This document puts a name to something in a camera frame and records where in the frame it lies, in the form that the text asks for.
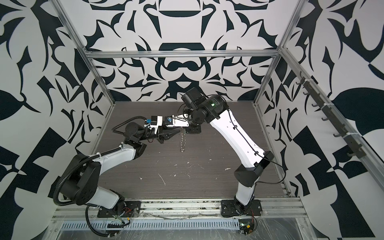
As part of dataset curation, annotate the black wall hook rack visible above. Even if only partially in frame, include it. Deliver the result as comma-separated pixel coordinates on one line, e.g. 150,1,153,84
297,73,367,159

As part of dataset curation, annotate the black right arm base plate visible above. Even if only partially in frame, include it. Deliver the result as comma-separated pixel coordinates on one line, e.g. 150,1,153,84
221,200,263,218

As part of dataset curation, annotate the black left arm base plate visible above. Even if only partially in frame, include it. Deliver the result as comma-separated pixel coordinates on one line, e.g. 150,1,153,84
97,201,142,218

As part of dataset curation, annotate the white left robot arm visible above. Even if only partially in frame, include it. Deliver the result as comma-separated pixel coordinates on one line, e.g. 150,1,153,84
53,122,182,210

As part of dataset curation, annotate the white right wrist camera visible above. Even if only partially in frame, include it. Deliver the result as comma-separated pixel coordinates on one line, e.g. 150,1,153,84
164,115,190,128

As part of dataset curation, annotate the steel ring plate with keyrings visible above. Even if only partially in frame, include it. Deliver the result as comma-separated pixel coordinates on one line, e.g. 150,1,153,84
180,128,186,153

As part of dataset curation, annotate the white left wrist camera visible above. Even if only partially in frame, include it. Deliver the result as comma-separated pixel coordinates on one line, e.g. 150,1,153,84
144,116,163,134

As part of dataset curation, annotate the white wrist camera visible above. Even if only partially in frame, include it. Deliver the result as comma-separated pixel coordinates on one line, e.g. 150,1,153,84
164,115,190,128
144,116,163,134

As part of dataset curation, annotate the white slotted cable duct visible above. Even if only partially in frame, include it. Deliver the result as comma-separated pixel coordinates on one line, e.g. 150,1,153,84
59,218,241,231

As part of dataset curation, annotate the aluminium back crossbar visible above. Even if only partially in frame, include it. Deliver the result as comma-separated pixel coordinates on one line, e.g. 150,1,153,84
85,50,278,59

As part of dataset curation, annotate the aluminium corner post right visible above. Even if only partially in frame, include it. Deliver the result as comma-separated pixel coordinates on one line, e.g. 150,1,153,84
253,0,308,106

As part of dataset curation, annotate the black corrugated cable conduit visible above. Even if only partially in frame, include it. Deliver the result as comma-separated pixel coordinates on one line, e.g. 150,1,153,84
52,115,148,207

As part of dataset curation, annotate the aluminium front rail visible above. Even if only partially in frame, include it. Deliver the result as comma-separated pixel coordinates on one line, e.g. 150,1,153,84
50,197,310,223

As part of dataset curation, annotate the aluminium corner post left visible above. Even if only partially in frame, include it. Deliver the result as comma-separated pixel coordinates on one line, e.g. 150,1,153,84
50,0,116,106

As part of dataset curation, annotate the small circuit board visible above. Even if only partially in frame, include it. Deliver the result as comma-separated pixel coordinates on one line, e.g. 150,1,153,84
239,218,258,235

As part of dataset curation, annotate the aluminium corner post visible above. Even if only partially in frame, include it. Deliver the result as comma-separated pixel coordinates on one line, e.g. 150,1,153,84
253,0,308,106
50,0,116,106

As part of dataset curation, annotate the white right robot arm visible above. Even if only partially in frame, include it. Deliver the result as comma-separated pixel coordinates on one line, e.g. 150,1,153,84
182,88,274,217

